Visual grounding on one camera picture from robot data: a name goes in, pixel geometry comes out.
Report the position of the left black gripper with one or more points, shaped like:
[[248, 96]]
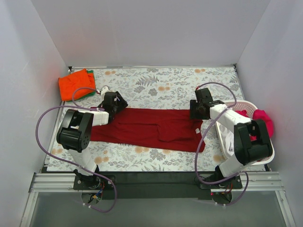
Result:
[[120, 102]]

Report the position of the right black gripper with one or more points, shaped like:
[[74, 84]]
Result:
[[194, 110]]

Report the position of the dark red t shirt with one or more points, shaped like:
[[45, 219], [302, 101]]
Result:
[[151, 128]]

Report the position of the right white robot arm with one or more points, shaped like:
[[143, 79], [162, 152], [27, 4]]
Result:
[[251, 139]]

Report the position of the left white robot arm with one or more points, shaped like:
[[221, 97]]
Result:
[[75, 132]]

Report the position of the floral table cloth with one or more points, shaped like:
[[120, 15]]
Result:
[[158, 88]]

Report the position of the folded green t shirt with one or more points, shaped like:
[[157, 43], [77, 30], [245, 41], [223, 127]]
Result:
[[83, 80]]

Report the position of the white t shirt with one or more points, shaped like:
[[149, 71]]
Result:
[[227, 140]]

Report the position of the white plastic laundry basket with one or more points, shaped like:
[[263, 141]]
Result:
[[250, 108]]

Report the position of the folded orange t shirt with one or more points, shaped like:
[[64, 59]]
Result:
[[70, 83]]

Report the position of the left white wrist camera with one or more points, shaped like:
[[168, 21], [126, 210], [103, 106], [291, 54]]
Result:
[[103, 90]]

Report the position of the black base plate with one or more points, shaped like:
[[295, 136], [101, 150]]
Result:
[[164, 185]]

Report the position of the aluminium frame rail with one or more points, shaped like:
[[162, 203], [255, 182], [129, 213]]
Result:
[[56, 200]]

